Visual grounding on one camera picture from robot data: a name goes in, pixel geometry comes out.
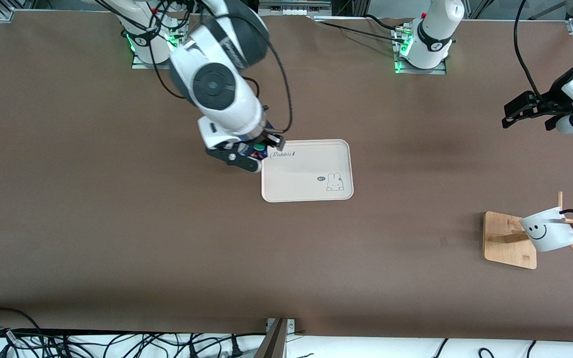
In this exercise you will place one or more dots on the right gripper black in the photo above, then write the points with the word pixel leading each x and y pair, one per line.
pixel 263 135

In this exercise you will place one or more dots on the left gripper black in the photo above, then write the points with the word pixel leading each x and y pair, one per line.
pixel 548 102

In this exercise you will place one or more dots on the blue white milk carton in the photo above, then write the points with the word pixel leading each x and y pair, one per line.
pixel 258 149

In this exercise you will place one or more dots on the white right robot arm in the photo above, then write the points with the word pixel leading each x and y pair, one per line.
pixel 217 87

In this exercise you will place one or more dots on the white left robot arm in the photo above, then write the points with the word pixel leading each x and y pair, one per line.
pixel 433 49

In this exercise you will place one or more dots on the cream rabbit print tray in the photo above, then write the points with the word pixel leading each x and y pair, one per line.
pixel 311 174

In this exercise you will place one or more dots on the wooden mug tree rack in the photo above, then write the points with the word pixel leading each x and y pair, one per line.
pixel 505 248

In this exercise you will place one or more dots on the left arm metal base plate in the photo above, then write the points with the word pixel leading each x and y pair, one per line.
pixel 421 71

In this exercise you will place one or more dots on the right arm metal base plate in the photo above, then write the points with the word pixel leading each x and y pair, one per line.
pixel 167 65

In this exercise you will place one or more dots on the metal frame with sockets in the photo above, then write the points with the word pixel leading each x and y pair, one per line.
pixel 294 9

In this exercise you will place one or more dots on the small metal bracket plate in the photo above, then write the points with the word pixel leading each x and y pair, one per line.
pixel 291 325

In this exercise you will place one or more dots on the dark metal post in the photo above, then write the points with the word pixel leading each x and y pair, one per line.
pixel 274 345

